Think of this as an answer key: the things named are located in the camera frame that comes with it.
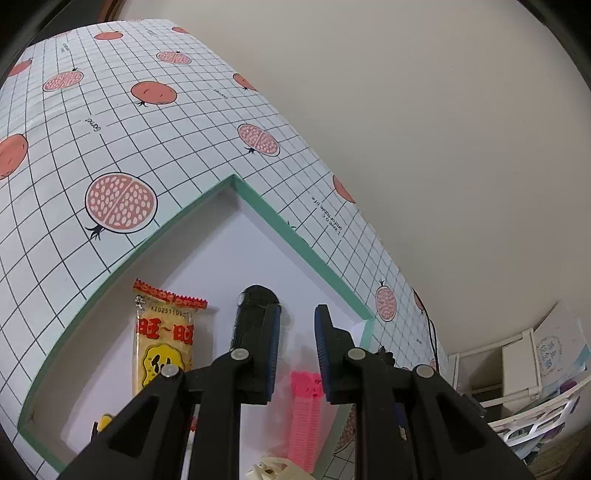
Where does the pomegranate print grid tablecloth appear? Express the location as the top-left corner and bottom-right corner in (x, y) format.
(0, 18), (451, 480)

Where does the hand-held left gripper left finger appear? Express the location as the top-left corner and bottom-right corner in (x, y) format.
(55, 302), (283, 480)

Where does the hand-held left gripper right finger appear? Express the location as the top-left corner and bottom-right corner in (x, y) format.
(314, 304), (539, 480)

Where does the colourful building block toy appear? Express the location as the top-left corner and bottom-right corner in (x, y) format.
(90, 412), (200, 444)

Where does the pale blue printed card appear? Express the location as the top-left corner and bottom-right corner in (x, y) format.
(531, 302), (591, 402)

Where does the white wooden shelf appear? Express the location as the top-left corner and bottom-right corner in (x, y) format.
(450, 332), (543, 407)

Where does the teal cardboard box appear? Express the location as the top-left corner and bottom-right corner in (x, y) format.
(17, 174), (377, 480)

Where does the white hair claw clip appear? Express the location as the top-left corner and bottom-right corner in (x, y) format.
(245, 456), (315, 480)

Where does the pink hair roller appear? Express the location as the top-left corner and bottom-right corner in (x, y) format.
(287, 369), (326, 476)

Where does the yellow snack packet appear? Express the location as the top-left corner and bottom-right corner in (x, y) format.
(132, 278), (208, 398)

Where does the black toy car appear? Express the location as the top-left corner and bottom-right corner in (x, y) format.
(230, 285), (291, 352)

